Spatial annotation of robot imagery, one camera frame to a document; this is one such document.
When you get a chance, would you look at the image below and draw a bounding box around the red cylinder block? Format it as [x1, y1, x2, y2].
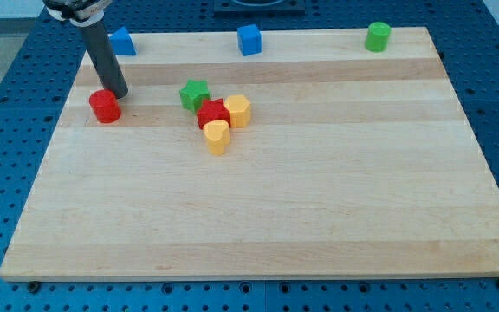
[88, 89, 121, 123]

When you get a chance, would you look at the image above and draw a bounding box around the blue triangle block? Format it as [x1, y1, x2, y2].
[109, 27, 137, 56]

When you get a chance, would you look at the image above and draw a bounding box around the green star block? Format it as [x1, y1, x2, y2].
[179, 80, 211, 114]

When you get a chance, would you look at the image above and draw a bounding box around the green cylinder block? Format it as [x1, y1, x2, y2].
[365, 21, 392, 52]

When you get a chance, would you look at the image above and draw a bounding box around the yellow heart block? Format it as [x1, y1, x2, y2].
[203, 120, 230, 156]

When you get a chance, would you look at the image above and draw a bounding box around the yellow hexagon block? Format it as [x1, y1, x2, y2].
[224, 94, 251, 128]

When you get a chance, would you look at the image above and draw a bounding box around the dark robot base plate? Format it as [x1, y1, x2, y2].
[213, 0, 306, 16]

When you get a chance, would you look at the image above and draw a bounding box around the blue cube block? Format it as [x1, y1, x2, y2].
[237, 24, 262, 56]

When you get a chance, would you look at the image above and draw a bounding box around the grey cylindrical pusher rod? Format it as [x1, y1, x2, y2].
[79, 20, 128, 99]

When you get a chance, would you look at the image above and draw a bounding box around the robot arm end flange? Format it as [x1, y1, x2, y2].
[42, 0, 113, 22]

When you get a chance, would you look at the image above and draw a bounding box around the wooden board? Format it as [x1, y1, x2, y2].
[0, 27, 499, 282]

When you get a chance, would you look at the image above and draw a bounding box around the red star block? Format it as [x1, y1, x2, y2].
[197, 98, 230, 129]

